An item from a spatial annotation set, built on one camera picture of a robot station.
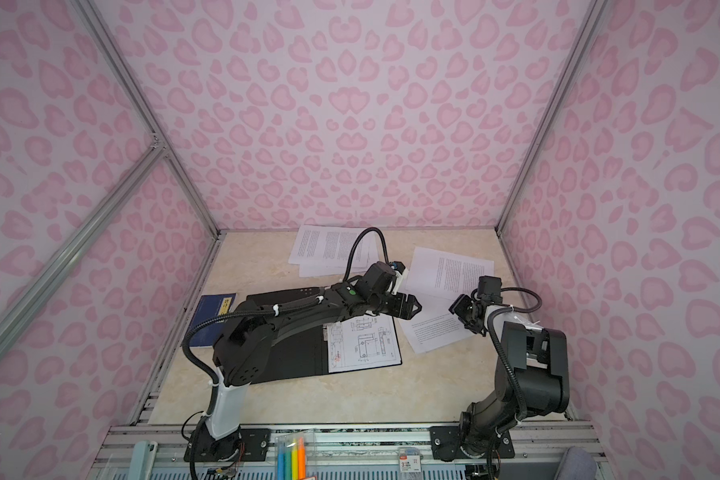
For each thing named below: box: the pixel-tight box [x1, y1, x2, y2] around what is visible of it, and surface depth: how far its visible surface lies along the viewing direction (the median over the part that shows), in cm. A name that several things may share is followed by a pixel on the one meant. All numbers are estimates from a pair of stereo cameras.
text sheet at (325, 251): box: [288, 224, 380, 278], surface depth 116 cm
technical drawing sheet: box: [326, 314, 402, 373], surface depth 90 cm
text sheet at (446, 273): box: [405, 246, 495, 297], surface depth 109 cm
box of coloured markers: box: [274, 431, 308, 480], surface depth 72 cm
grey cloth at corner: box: [555, 446, 598, 480], surface depth 69 cm
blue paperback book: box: [189, 293, 237, 347], surface depth 99 cm
